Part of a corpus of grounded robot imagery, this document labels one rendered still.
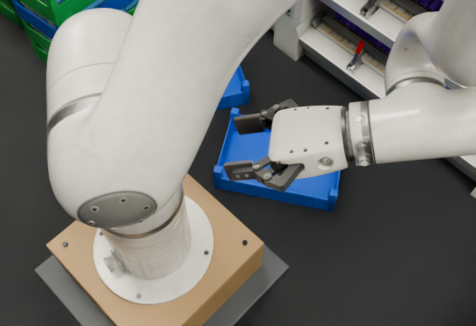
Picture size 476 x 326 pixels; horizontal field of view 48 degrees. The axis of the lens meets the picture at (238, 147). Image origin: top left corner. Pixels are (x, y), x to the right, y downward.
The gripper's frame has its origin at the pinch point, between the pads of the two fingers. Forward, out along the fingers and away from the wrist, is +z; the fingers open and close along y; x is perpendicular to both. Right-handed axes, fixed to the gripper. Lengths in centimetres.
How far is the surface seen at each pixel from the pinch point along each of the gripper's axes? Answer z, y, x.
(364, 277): -11, 15, -59
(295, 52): 4, 77, -38
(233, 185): 18, 32, -42
